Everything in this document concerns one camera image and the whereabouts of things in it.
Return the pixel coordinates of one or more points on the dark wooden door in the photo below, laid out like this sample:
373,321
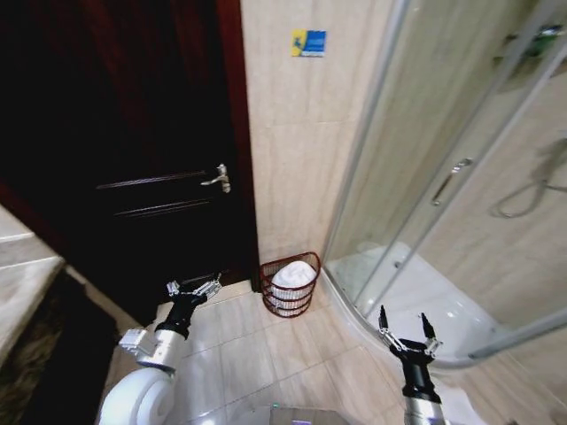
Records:
111,133

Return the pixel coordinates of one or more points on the green bottle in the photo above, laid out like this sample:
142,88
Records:
544,40

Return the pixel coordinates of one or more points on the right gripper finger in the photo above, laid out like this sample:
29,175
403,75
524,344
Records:
428,329
384,325

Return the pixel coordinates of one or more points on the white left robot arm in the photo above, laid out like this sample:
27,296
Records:
133,394

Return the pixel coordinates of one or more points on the white towel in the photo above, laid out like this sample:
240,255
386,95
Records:
294,276

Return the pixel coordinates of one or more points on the white shower tray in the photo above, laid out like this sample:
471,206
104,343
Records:
425,301

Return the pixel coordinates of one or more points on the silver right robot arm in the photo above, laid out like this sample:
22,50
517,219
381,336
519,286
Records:
423,411

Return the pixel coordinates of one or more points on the beige stone counter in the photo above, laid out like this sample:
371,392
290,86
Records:
22,274

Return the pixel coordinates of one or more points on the blue and yellow wall sign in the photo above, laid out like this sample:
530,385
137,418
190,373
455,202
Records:
308,43

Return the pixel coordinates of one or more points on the reddish brown door frame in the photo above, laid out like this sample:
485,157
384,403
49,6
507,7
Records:
241,133

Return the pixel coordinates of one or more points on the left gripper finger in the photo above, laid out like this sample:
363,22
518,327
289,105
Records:
205,287
173,288

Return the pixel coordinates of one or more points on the glass shower enclosure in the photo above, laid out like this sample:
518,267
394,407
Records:
421,133

